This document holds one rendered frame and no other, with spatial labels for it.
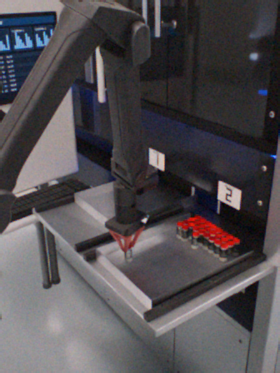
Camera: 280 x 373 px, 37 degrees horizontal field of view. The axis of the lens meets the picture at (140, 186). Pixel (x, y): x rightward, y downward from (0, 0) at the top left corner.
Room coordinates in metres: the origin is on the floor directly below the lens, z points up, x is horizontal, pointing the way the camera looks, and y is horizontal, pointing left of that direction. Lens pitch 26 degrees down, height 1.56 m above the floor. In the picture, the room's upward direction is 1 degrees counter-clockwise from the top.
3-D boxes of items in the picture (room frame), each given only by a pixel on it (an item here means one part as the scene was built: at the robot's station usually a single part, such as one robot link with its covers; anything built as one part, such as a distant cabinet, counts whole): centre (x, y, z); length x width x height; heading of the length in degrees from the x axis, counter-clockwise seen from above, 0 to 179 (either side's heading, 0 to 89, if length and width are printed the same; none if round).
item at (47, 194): (1.46, 0.38, 0.82); 0.40 x 0.14 x 0.02; 133
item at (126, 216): (0.94, 0.04, 1.04); 0.10 x 0.07 x 0.07; 140
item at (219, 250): (1.01, -0.18, 0.90); 0.18 x 0.02 x 0.05; 34
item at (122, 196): (0.94, 0.03, 1.10); 0.07 x 0.06 x 0.07; 137
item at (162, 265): (0.95, -0.09, 0.90); 0.34 x 0.26 x 0.04; 124
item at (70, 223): (1.11, -0.02, 0.87); 0.70 x 0.48 x 0.02; 35
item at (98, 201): (1.29, 0.02, 0.90); 0.34 x 0.26 x 0.04; 125
